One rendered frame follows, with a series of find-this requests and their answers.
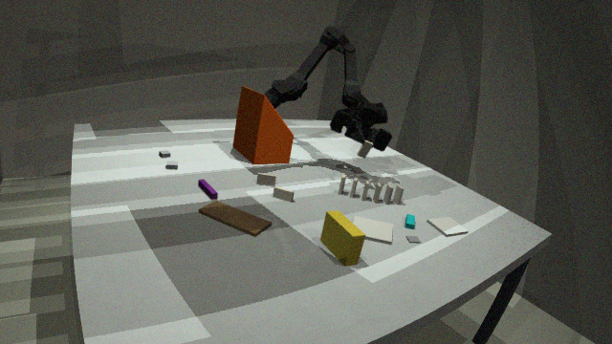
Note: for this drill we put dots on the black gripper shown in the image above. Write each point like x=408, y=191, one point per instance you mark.
x=359, y=130

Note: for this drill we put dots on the purple rectangular block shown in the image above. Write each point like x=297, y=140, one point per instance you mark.
x=211, y=192

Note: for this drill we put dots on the cyan rectangular block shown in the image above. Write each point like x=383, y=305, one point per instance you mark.
x=410, y=221

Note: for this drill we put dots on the yellow rectangular block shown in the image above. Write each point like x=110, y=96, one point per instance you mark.
x=342, y=238

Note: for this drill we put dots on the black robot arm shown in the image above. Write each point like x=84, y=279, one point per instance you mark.
x=295, y=85

